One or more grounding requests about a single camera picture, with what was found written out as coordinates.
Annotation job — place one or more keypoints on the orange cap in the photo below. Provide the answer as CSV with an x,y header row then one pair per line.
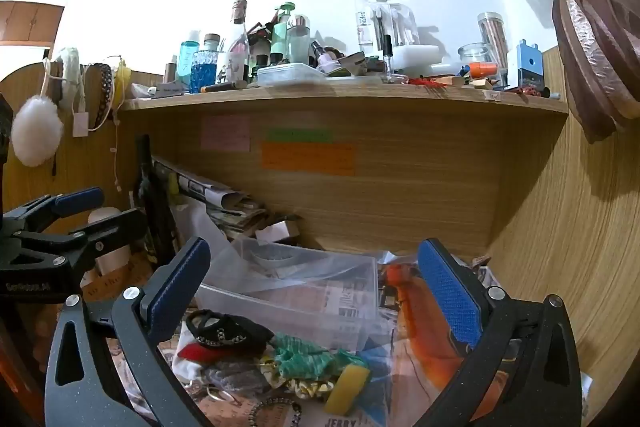
x,y
485,69

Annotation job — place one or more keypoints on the toothbrush blister pack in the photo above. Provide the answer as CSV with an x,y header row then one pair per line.
x,y
375,22

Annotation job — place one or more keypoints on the clear plastic box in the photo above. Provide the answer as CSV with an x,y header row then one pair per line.
x,y
300,302

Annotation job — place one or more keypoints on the glass vial with black top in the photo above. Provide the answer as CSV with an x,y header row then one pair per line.
x,y
387,57

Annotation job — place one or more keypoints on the wooden wall cabinet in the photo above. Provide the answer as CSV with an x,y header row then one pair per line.
x,y
25,22

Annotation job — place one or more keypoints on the glass jar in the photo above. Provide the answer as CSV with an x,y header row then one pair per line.
x,y
475,54

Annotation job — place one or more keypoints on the green scrunchie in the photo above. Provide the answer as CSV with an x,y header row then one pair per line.
x,y
305,357

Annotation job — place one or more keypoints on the brown curtain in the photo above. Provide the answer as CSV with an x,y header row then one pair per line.
x,y
590,32

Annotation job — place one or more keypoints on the white cloth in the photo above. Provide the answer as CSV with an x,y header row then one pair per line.
x,y
185,369

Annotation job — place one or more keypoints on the yellow white scrunchie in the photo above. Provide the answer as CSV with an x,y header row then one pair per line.
x,y
310,389

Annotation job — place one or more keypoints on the black marker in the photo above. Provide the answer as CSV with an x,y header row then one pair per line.
x,y
225,86

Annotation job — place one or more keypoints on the blue textured glass bottle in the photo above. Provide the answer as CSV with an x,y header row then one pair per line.
x,y
202,74

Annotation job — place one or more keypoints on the white foam box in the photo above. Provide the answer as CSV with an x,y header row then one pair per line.
x,y
420,57

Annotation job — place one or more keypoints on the orange sticky note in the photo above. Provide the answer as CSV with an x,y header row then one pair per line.
x,y
310,159

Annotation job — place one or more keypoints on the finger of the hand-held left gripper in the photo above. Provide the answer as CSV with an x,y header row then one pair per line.
x,y
80,201
110,229

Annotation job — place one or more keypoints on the tall blue liquid bottle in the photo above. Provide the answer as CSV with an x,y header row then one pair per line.
x,y
189,57

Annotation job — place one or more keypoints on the small pink spray bottle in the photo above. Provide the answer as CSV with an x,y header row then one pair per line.
x,y
327,59

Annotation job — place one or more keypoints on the red fabric piece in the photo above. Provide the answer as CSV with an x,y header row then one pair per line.
x,y
200,353

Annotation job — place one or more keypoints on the blue plastic box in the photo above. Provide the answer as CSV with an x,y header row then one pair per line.
x,y
525,67

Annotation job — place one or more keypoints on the white fluffy headband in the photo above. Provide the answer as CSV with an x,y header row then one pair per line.
x,y
70,72

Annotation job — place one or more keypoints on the dark wine bottle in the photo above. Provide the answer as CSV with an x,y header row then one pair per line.
x,y
152,207

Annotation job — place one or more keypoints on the black studded headband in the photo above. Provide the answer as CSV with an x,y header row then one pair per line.
x,y
105,92

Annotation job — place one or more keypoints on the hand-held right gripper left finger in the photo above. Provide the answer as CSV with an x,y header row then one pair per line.
x,y
182,287

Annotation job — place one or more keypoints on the small cardboard box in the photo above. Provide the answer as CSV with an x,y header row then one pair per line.
x,y
275,232

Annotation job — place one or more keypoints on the yellow sponge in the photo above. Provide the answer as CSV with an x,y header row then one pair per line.
x,y
347,387

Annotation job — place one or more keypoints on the frosted bottle with silver cap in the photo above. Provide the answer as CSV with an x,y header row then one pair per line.
x,y
299,39

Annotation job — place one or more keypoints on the wooden shelf board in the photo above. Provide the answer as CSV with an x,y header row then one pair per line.
x,y
350,99

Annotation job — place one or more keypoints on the small beige tube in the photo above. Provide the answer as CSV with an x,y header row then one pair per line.
x,y
171,72

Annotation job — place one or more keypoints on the pile of newspapers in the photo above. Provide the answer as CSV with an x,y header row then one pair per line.
x,y
225,202

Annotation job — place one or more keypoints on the pink sticky note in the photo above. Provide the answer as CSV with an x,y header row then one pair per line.
x,y
225,133

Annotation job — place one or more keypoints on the white fluffy pompom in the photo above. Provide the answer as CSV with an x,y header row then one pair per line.
x,y
36,132

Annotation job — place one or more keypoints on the green pump bottle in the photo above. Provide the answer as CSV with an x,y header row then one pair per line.
x,y
281,32

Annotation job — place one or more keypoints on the white printed mug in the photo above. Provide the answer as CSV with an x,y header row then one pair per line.
x,y
231,68

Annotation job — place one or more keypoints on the crumpled clear plastic bag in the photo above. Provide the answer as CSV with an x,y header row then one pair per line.
x,y
200,227

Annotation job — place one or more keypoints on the clear bottle with foil top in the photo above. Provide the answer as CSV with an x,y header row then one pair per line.
x,y
239,27

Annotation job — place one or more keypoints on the yellow hanging item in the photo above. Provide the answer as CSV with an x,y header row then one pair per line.
x,y
122,79

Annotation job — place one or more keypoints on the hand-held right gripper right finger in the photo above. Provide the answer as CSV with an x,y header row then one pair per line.
x,y
450,292

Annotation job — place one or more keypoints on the clear tube of pencils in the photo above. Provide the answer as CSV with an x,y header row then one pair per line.
x,y
492,37

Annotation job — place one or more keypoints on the pale pink bottle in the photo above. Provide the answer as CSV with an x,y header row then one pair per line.
x,y
112,257

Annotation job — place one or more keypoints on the green sticky note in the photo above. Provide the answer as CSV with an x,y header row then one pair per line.
x,y
300,135

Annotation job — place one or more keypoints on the flat clear plastic container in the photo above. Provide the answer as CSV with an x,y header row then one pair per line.
x,y
290,74

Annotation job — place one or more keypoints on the white toy airplane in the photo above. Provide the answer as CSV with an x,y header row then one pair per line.
x,y
167,91

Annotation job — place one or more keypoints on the printed newspaper table cover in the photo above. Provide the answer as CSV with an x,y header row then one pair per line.
x,y
430,367

